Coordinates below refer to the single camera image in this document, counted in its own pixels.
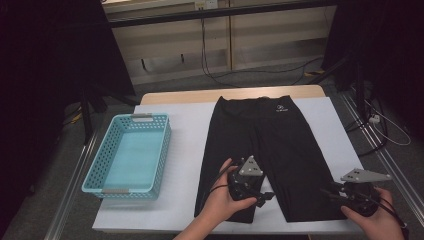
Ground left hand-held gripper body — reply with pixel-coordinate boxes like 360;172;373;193
227;155;267;202

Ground person's right hand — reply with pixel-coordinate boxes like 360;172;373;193
340;187;406;240

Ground black metal bar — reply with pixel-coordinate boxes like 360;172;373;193
106;0;338;29

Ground white table mat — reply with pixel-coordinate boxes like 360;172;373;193
92;97;394;234

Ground aluminium floor rail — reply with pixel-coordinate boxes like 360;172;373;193
339;91;424;219
43;131;100;240

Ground left hand-held gripper black cable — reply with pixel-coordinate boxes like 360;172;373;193
207;159;243;199

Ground black metal stand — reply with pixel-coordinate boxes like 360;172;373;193
79;83;141;146
308;53;368;116

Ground black curtain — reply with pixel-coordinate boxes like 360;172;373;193
0;0;136;234
321;0;424;141

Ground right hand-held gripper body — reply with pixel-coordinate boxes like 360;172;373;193
332;168;393;218

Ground person's left hand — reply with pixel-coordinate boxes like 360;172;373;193
199;158;258;223

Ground hand-held gripper black cable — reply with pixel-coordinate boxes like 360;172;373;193
207;159;243;199
374;194;411;240

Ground black pants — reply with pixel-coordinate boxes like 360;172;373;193
194;95;348;224

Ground thin white cable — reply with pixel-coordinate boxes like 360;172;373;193
363;99;413;147

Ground light blue plastic basket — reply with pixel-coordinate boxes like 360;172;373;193
81;113;173;201

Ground right hand-held gripper black cable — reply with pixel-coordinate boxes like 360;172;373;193
374;194;411;240

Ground black floor cable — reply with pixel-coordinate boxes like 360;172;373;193
213;55;325;86

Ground black hanging cable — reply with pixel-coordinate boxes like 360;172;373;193
199;17;241;89

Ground bundle of black cables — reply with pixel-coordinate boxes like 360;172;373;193
344;93;390;158

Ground yellow floor tape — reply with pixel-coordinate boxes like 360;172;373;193
303;68;326;78

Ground white wall socket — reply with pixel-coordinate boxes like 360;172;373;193
194;0;219;10

